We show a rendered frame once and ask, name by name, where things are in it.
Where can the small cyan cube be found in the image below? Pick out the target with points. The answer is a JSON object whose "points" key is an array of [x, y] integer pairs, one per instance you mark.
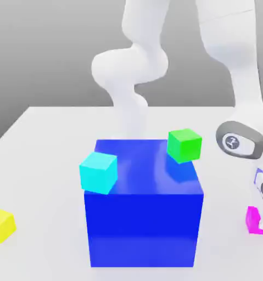
{"points": [[98, 173]]}

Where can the small yellow cube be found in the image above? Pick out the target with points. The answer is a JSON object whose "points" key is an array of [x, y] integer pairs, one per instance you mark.
{"points": [[0, 226]]}

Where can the large blue box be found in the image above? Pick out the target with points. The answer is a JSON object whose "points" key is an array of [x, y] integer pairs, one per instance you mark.
{"points": [[144, 219]]}

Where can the small green cube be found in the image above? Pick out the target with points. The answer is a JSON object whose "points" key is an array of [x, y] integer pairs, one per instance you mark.
{"points": [[184, 146]]}

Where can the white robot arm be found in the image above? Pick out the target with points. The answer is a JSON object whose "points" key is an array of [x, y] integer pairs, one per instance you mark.
{"points": [[131, 65]]}

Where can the small magenta cube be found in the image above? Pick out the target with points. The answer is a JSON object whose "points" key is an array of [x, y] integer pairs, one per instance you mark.
{"points": [[252, 219]]}

